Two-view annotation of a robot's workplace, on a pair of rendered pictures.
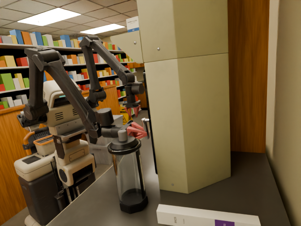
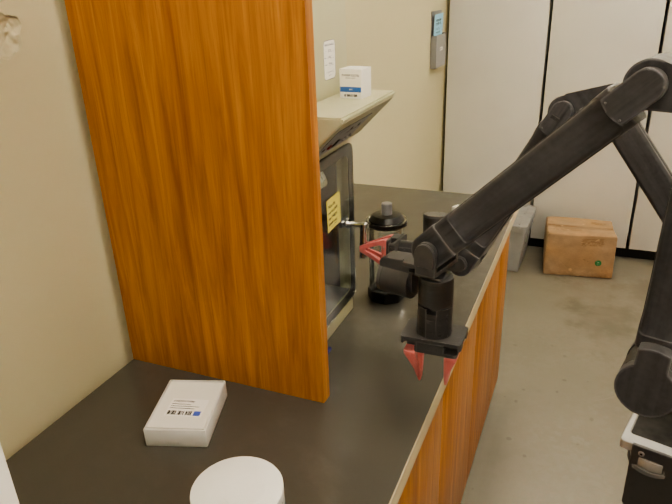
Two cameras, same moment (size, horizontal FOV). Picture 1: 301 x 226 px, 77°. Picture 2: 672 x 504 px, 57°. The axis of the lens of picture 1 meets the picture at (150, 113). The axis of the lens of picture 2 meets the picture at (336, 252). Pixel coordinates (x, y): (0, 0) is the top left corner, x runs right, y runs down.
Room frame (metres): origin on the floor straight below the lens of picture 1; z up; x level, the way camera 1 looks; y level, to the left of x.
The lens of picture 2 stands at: (2.08, -0.06, 1.73)
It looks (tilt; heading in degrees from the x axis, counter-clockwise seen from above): 23 degrees down; 179
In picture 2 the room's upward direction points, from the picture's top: 2 degrees counter-clockwise
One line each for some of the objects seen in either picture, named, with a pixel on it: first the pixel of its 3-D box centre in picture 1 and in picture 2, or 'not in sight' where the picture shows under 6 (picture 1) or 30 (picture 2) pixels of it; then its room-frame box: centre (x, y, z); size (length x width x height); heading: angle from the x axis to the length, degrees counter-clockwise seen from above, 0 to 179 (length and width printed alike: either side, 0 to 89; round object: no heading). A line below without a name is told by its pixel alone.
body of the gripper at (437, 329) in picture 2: (131, 99); (434, 321); (1.18, 0.11, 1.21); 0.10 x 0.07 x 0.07; 66
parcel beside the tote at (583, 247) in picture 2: not in sight; (577, 246); (-1.51, 1.54, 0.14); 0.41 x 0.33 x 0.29; 72
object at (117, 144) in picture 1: (123, 140); (386, 214); (0.57, 0.10, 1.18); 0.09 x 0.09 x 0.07
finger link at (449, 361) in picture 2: (131, 110); (438, 358); (1.19, 0.12, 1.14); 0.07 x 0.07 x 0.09; 66
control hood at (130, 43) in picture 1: (145, 50); (345, 126); (0.80, -0.01, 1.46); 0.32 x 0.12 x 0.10; 156
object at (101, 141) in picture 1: (105, 129); not in sight; (2.97, 0.78, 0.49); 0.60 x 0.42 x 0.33; 156
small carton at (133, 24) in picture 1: (136, 27); (355, 82); (0.74, 0.01, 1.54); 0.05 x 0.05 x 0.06; 62
